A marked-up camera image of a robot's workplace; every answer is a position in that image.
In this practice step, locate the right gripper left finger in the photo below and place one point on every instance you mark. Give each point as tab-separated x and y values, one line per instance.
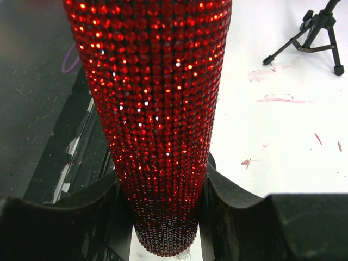
92	224

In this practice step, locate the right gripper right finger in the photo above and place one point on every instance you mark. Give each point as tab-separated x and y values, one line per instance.
238	225

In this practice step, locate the red glitter microphone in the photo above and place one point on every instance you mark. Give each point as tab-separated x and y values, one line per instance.
154	69

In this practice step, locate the black front mounting rail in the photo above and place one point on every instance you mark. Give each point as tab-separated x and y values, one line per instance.
76	154

